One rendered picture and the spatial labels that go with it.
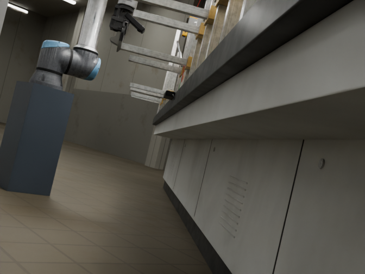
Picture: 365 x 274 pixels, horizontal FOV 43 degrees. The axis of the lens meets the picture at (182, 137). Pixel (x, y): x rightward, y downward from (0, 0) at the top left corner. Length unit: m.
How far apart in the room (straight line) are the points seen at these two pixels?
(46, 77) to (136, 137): 6.53
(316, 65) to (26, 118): 2.19
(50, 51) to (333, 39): 2.31
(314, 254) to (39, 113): 1.98
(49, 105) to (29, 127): 0.16
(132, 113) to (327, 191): 8.58
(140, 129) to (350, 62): 8.66
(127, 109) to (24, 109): 7.03
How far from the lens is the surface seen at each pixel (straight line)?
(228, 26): 1.28
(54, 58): 2.72
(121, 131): 9.58
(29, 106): 2.61
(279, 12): 0.61
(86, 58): 2.76
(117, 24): 2.23
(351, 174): 0.86
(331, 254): 0.87
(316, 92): 0.52
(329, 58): 0.52
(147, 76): 9.34
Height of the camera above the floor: 0.43
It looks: 2 degrees up
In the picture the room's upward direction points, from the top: 13 degrees clockwise
